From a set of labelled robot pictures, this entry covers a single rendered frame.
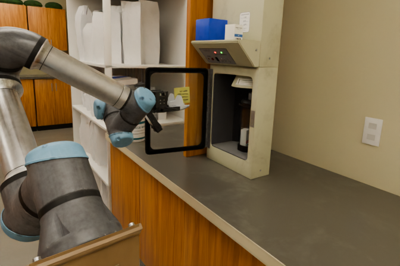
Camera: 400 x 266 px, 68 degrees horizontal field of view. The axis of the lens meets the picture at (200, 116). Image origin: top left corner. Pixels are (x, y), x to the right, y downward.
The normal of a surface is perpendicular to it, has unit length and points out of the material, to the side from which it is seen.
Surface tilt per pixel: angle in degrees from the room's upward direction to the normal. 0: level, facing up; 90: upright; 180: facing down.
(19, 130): 43
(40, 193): 68
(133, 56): 100
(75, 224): 28
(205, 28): 90
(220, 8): 90
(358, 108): 90
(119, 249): 90
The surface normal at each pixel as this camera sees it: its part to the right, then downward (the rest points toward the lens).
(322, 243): 0.04, -0.98
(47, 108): 0.57, 0.18
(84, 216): 0.29, -0.83
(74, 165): 0.61, -0.62
